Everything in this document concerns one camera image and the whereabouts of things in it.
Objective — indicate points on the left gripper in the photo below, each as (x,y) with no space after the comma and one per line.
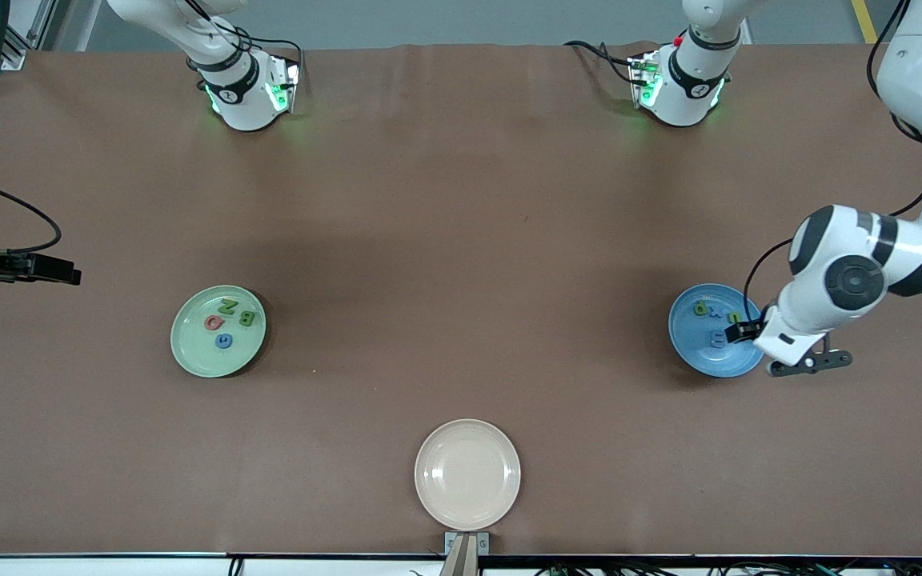
(750,330)

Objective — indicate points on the green letter p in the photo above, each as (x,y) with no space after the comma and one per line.
(699,308)

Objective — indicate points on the blue letter m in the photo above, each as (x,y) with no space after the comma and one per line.
(719,339)

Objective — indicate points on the silver aluminium frame profile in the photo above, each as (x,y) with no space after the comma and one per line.
(13,60)

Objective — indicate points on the beige plate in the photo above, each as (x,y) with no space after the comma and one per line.
(467,474)

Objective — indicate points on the green letter B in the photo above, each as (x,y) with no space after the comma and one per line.
(246,318)

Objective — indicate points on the blue plate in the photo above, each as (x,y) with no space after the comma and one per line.
(697,352)

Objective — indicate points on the green plate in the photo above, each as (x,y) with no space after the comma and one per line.
(197,352)

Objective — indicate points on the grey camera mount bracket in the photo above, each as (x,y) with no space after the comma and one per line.
(450,542)

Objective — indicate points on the red letter Q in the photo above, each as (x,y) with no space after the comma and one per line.
(214,322)

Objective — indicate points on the grey base connector box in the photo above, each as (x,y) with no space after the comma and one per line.
(642,74)
(289,80)

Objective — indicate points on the brown table mat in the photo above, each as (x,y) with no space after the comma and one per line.
(461,376)

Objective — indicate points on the blue letter C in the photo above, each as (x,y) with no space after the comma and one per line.
(223,342)

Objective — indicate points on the green letter Z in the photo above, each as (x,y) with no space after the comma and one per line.
(227,306)

